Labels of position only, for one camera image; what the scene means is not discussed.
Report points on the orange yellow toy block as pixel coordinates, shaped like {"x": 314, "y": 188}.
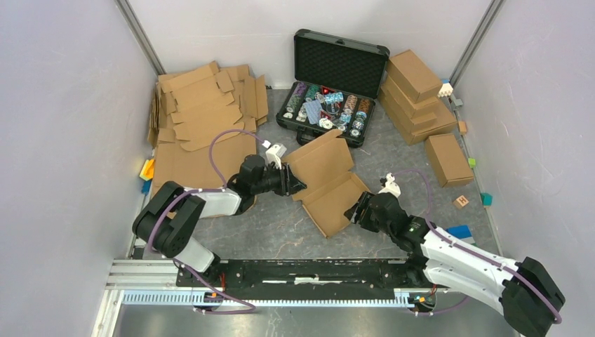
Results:
{"x": 147, "y": 171}

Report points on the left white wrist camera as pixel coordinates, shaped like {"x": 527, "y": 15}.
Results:
{"x": 274, "y": 153}

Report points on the black poker chip case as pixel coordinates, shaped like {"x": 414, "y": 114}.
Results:
{"x": 336, "y": 83}

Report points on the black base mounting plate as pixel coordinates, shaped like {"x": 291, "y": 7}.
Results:
{"x": 321, "y": 279}

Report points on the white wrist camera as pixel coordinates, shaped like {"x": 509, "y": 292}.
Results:
{"x": 274, "y": 153}
{"x": 390, "y": 186}

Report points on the blue green stacked bricks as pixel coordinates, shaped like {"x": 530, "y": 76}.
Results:
{"x": 463, "y": 233}

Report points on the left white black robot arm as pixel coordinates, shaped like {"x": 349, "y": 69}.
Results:
{"x": 168, "y": 221}

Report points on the teal cube block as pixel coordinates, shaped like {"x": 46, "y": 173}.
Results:
{"x": 486, "y": 199}

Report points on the stack of flat cardboard blanks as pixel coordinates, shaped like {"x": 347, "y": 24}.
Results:
{"x": 202, "y": 124}

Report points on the single folded cardboard box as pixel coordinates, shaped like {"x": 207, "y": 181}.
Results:
{"x": 448, "y": 161}

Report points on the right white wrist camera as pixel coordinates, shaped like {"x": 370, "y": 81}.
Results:
{"x": 390, "y": 186}

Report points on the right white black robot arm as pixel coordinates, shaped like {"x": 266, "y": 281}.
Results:
{"x": 523, "y": 292}

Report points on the small wooden cube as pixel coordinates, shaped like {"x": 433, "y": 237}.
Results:
{"x": 462, "y": 127}

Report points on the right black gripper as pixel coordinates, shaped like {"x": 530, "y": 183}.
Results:
{"x": 352, "y": 215}

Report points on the wooden letter H block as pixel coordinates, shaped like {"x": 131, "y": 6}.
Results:
{"x": 460, "y": 202}

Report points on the white blue toy brick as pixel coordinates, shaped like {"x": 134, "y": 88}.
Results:
{"x": 446, "y": 89}

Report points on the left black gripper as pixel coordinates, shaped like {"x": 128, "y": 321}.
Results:
{"x": 288, "y": 183}

